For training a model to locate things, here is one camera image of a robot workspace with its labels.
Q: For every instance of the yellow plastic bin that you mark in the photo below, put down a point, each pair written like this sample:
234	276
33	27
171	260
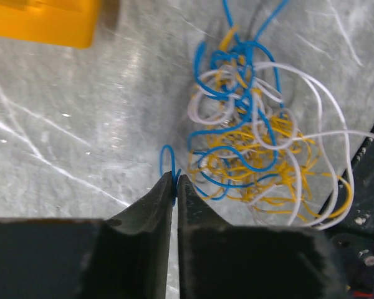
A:
66	23

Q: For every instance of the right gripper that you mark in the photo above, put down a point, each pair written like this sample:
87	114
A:
348	247

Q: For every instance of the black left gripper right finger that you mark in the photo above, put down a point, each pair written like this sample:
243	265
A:
221	260

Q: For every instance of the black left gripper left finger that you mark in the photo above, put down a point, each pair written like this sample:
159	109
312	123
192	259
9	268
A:
125	256

